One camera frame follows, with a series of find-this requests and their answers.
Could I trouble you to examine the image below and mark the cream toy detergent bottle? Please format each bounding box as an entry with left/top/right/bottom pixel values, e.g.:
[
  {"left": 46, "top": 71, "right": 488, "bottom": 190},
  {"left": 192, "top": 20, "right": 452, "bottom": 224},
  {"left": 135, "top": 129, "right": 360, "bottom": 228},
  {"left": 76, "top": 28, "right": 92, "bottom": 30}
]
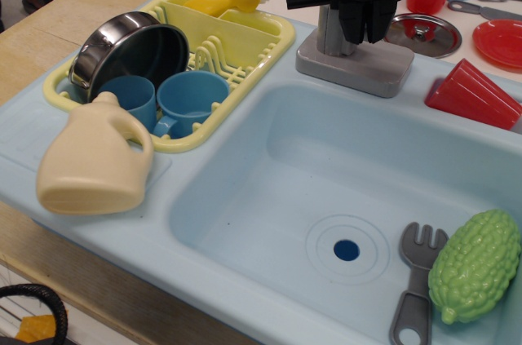
[{"left": 36, "top": 92, "right": 154, "bottom": 215}]

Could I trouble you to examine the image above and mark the steel pot lid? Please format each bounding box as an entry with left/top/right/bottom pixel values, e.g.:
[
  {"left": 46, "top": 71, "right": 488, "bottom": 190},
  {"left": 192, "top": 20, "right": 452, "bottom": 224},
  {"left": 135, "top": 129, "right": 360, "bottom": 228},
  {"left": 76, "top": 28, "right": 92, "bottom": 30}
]
[{"left": 384, "top": 13, "right": 462, "bottom": 59}]

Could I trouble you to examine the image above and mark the blue toy mug right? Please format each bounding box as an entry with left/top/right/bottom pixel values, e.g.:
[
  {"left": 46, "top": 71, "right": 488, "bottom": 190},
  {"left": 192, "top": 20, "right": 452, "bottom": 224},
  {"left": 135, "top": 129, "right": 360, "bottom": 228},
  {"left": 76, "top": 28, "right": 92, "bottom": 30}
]
[{"left": 153, "top": 71, "right": 230, "bottom": 139}]

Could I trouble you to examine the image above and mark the orange object bottom left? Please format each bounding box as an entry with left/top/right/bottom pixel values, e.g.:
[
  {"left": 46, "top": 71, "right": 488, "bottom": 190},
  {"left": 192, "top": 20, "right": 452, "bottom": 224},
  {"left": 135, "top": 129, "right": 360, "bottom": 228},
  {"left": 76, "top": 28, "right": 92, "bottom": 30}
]
[{"left": 15, "top": 315, "right": 56, "bottom": 343}]

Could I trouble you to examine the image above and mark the grey toy fork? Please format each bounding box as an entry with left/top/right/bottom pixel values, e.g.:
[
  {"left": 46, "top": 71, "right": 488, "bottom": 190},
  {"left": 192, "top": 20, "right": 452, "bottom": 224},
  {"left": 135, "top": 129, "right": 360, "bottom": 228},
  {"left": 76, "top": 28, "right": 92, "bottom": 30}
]
[{"left": 389, "top": 222, "right": 449, "bottom": 344}]

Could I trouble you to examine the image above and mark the red toy plate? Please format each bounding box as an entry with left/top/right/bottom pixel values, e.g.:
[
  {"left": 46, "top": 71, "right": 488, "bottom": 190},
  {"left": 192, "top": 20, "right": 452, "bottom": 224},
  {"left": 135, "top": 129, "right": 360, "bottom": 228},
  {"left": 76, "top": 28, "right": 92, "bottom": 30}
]
[{"left": 472, "top": 19, "right": 521, "bottom": 71}]

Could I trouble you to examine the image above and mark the green toy bitter gourd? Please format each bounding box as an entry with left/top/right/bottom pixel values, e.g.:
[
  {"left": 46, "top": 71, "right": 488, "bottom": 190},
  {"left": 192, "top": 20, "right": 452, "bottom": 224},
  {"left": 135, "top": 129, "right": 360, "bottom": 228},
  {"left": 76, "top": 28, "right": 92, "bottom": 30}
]
[{"left": 428, "top": 209, "right": 521, "bottom": 325}]

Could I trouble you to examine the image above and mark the brown shoe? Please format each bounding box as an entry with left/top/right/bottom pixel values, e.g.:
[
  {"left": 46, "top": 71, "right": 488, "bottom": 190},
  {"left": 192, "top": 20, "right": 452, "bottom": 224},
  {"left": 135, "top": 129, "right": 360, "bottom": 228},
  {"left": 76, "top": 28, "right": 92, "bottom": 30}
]
[{"left": 22, "top": 0, "right": 46, "bottom": 15}]

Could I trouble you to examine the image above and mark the pale yellow dish rack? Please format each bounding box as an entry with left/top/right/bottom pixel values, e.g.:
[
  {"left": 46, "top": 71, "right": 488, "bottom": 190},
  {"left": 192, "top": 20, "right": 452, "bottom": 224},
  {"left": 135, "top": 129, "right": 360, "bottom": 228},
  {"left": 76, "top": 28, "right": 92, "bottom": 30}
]
[{"left": 42, "top": 0, "right": 297, "bottom": 154}]

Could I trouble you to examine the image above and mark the red toy bowl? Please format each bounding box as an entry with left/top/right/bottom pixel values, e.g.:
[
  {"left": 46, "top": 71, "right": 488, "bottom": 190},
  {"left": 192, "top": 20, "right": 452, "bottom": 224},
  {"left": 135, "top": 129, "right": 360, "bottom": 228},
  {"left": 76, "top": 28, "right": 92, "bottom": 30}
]
[{"left": 406, "top": 0, "right": 446, "bottom": 15}]

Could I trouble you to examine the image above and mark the light blue toy sink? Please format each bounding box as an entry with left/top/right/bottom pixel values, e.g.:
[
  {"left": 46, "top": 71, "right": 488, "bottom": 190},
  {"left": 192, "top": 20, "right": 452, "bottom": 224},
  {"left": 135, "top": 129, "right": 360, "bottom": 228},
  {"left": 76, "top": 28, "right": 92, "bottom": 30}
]
[{"left": 1, "top": 46, "right": 521, "bottom": 344}]

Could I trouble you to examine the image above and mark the steel pot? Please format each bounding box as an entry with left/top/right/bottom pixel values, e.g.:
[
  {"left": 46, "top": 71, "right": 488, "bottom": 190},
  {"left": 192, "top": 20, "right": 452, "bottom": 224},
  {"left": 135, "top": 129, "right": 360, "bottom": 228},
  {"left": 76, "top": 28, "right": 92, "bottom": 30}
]
[{"left": 69, "top": 11, "right": 189, "bottom": 102}]

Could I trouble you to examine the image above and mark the black braided cable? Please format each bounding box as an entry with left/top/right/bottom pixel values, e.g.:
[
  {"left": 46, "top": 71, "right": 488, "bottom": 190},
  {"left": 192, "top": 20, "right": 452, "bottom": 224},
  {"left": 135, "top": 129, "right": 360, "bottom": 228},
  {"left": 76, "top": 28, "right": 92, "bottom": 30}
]
[{"left": 0, "top": 283, "right": 69, "bottom": 345}]

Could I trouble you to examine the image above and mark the grey toy faucet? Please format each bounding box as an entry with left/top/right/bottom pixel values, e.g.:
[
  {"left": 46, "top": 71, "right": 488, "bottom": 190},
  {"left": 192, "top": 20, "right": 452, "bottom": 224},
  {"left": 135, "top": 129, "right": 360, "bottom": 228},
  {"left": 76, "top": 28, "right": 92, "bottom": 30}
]
[{"left": 295, "top": 6, "right": 414, "bottom": 98}]

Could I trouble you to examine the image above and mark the grey toy spoon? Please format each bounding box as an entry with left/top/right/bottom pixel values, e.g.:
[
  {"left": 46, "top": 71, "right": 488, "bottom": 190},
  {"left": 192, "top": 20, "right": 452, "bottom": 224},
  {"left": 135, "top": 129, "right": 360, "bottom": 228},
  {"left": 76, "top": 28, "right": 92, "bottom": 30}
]
[{"left": 447, "top": 0, "right": 521, "bottom": 21}]

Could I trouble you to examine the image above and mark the red toy cup lying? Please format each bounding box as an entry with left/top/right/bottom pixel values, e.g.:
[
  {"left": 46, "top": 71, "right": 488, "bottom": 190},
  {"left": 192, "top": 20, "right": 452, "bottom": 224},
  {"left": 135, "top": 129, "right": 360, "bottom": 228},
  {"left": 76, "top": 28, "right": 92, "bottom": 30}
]
[{"left": 424, "top": 59, "right": 521, "bottom": 133}]

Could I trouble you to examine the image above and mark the blue toy cup left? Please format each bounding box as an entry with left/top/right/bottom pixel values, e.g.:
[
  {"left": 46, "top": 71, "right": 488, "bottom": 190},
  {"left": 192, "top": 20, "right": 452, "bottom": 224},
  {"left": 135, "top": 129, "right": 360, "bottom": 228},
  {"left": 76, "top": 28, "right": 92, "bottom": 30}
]
[{"left": 100, "top": 76, "right": 157, "bottom": 133}]

